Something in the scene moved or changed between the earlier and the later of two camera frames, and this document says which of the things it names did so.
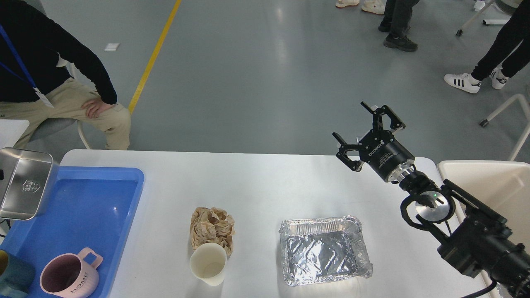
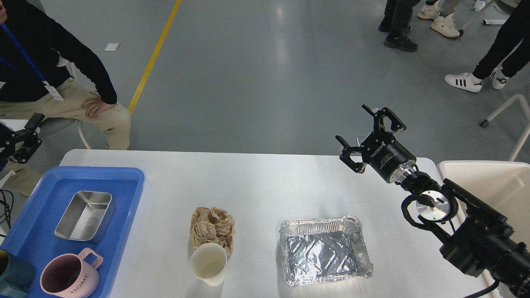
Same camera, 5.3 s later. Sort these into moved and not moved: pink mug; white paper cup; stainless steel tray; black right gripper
Moved: stainless steel tray
Not moved: white paper cup; pink mug; black right gripper
